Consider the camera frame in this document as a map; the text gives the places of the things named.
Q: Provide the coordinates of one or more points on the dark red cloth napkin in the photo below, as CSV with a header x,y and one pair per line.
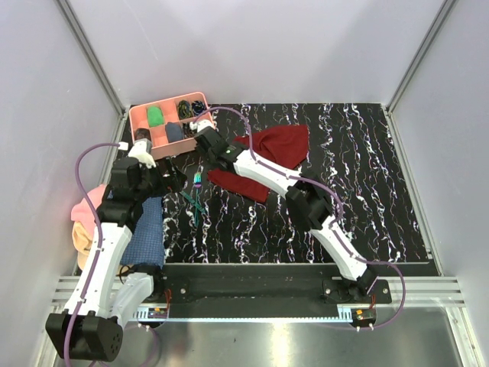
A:
x,y
286,145

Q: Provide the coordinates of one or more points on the iridescent handled spoon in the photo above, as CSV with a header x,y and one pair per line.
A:
x,y
192,201

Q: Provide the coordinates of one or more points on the blue checkered cloth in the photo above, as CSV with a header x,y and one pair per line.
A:
x,y
147,243

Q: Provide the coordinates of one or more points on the grey blue rolled sock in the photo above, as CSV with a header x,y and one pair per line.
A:
x,y
174,132

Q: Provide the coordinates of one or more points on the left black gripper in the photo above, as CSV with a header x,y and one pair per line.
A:
x,y
173,182

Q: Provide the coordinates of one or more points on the yellow patterned dark sock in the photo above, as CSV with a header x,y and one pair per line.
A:
x,y
184,110

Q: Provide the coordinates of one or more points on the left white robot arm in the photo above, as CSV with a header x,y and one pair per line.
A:
x,y
90,326

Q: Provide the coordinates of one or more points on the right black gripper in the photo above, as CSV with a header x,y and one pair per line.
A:
x,y
212,167

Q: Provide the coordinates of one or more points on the dark striped rolled sock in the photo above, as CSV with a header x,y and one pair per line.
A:
x,y
190,129

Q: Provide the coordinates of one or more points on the pink cloth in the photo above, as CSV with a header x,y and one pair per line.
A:
x,y
82,212

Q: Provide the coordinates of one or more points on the blue patterned dark sock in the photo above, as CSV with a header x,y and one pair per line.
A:
x,y
198,107

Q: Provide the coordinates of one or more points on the dark brown rolled sock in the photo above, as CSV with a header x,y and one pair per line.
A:
x,y
142,133

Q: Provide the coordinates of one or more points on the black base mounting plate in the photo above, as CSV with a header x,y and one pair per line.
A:
x,y
191,282

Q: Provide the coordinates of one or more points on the iridescent rainbow fork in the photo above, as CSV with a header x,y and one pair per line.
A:
x,y
197,183

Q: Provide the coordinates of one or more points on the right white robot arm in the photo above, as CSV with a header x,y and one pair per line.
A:
x,y
309,203

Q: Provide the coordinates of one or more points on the peach orange cloth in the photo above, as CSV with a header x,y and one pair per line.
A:
x,y
82,241

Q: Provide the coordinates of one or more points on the pink divided organizer tray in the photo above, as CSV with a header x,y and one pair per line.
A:
x,y
161,148

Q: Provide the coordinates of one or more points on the green rolled sock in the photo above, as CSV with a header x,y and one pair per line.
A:
x,y
155,116

